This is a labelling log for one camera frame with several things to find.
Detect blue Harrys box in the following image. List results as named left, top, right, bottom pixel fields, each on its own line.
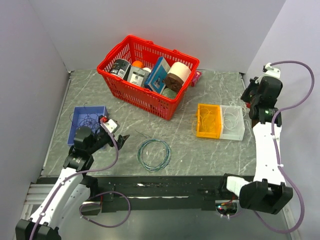
left=143, top=56, right=171, bottom=94

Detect green blue wire coil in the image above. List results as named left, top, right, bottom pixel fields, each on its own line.
left=137, top=138, right=172, bottom=172

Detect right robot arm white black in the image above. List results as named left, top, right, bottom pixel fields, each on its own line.
left=218, top=75, right=293, bottom=215

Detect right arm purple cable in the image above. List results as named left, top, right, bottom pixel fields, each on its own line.
left=219, top=60, right=316, bottom=234

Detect purple wire bundle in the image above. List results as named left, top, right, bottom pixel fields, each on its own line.
left=69, top=102, right=106, bottom=133

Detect white paper towel roll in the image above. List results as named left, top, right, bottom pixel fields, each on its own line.
left=168, top=61, right=192, bottom=85

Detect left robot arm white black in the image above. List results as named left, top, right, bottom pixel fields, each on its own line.
left=15, top=126, right=129, bottom=240

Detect orange fruit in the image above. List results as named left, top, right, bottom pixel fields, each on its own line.
left=132, top=60, right=144, bottom=69

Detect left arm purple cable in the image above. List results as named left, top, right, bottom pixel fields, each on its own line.
left=28, top=122, right=132, bottom=240

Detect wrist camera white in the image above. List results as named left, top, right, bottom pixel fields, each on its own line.
left=262, top=62, right=281, bottom=80
left=99, top=116, right=120, bottom=134

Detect pink small box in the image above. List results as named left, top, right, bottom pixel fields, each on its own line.
left=191, top=70, right=202, bottom=87

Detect grey labelled pouch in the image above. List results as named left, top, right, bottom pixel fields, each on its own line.
left=127, top=66, right=151, bottom=87

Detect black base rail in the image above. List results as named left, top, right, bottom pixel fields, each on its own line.
left=36, top=175, right=256, bottom=213

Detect brown roll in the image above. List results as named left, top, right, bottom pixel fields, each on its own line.
left=164, top=73, right=184, bottom=93

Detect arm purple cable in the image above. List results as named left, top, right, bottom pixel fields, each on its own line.
left=28, top=122, right=132, bottom=240
left=219, top=60, right=316, bottom=234

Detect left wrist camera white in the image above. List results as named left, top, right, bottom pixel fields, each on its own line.
left=99, top=116, right=120, bottom=134

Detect blue plastic bin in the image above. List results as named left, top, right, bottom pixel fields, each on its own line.
left=67, top=104, right=108, bottom=147

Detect aluminium frame rail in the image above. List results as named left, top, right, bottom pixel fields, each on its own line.
left=24, top=184, right=54, bottom=205

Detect black cylindrical can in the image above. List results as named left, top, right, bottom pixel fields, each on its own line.
left=109, top=58, right=132, bottom=81

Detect white plastic bin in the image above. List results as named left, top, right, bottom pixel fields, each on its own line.
left=219, top=105, right=245, bottom=141

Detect yellow plastic bin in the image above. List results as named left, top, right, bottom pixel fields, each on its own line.
left=196, top=103, right=223, bottom=139

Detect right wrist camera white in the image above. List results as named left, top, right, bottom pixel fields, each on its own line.
left=262, top=62, right=281, bottom=80

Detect red plastic shopping basket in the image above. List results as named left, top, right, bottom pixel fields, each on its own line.
left=96, top=35, right=200, bottom=120

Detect green scouring sponge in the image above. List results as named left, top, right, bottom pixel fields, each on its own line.
left=161, top=88, right=177, bottom=100

